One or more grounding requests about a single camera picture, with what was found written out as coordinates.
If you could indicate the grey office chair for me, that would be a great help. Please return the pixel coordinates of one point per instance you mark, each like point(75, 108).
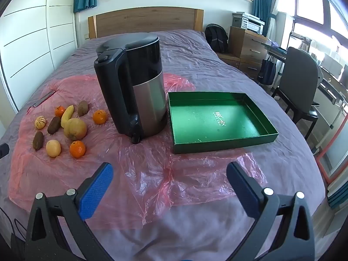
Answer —
point(296, 73)

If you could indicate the purple bed cover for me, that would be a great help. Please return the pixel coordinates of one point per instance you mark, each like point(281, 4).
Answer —
point(231, 68)

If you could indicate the small yellow pear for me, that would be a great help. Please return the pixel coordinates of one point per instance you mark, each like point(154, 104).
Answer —
point(53, 148)

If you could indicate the wooden bed headboard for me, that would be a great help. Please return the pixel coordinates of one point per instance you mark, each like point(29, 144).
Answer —
point(146, 19)

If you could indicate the green cardboard box tray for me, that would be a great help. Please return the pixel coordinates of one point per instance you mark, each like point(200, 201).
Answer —
point(195, 119)

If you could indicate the large yellow pear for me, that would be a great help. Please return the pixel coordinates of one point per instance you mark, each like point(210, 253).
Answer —
point(75, 129)

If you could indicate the wooden dresser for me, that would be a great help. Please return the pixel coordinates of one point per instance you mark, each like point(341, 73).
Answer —
point(247, 43)

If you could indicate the dark tote bag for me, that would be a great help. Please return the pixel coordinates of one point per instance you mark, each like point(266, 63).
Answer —
point(267, 72)

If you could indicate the yellow banana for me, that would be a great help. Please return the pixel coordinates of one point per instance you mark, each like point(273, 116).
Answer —
point(66, 117)

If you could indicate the black backpack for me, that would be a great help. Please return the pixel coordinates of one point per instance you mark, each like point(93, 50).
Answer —
point(216, 38)

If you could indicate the window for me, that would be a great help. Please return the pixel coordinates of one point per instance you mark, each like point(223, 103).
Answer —
point(310, 5)

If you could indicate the low wooden nightstand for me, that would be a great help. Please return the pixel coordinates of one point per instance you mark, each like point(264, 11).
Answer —
point(229, 59)

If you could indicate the pink plastic sheet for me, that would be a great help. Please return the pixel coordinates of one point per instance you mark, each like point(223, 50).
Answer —
point(152, 168)

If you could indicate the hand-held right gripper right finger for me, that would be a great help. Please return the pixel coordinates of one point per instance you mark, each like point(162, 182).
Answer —
point(242, 185)

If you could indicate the pale striped round fruit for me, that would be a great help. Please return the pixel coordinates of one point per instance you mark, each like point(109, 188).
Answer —
point(40, 122)

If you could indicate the orange mandarin with stem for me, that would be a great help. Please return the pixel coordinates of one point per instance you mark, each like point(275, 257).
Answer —
point(60, 111)

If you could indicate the grey flat device red edge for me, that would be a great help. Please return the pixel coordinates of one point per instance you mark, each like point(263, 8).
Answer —
point(45, 98)

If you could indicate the white desk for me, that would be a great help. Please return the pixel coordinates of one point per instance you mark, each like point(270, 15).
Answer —
point(331, 87)

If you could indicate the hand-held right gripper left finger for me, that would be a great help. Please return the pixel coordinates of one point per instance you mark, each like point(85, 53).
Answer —
point(98, 190)

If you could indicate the brown kiwi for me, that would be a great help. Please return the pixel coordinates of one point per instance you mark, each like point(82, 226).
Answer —
point(83, 108)
point(37, 140)
point(53, 125)

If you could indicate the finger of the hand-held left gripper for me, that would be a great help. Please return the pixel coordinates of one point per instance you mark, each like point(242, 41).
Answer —
point(3, 150)

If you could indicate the white printer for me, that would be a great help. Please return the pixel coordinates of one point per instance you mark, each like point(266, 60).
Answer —
point(248, 23)

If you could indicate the white wardrobe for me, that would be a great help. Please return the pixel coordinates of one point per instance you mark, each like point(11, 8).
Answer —
point(35, 32)

